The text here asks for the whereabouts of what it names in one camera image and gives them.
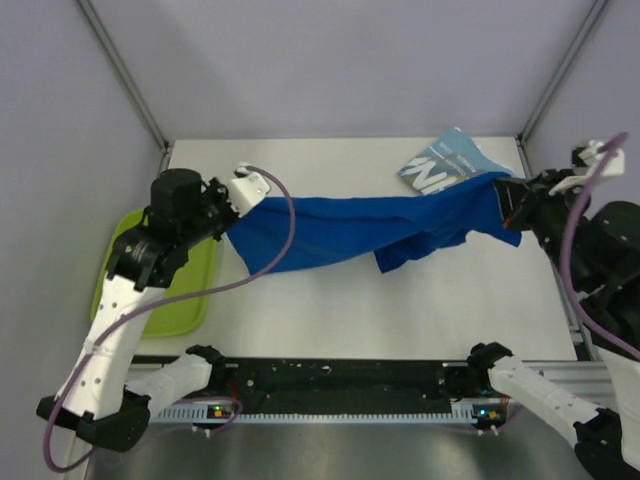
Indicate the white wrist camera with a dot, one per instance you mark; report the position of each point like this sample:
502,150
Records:
588,159
247,189

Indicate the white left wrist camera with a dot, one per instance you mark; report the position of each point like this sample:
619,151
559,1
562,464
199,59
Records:
247,189

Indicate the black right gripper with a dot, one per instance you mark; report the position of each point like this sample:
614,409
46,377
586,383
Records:
516,197

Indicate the light blue printed folded t-shirt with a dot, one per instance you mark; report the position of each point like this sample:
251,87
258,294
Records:
453,158

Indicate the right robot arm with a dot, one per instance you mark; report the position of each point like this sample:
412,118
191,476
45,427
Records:
597,257

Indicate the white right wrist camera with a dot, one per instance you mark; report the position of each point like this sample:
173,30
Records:
588,159

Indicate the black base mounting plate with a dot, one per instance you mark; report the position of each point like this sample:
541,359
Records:
337,399

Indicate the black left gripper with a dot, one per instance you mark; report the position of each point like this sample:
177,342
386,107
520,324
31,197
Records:
219,191

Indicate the lime green plastic tray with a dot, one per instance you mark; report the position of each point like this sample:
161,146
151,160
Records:
177,318

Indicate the royal blue t-shirt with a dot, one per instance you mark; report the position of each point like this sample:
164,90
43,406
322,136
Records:
313,232

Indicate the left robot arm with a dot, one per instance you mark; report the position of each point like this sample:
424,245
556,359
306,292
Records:
97,402

